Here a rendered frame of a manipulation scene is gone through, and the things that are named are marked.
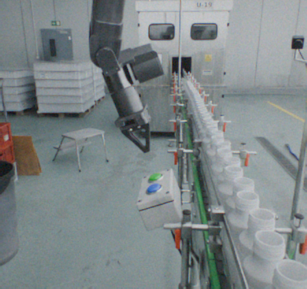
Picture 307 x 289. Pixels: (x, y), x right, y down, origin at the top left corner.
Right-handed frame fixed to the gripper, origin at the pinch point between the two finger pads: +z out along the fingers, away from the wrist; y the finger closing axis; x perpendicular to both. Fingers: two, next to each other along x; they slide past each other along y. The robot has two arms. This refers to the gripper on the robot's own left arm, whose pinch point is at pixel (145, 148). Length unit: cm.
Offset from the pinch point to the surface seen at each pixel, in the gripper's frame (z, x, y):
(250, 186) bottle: 9.3, -18.5, -13.8
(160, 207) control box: 10.0, -0.4, -10.2
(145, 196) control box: 7.7, 2.2, -8.3
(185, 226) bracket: 12.0, -4.9, -16.3
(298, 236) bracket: 20.2, -23.7, -16.4
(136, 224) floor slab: 104, 62, 152
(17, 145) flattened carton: 18, 183, 240
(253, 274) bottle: 11.5, -13.7, -32.0
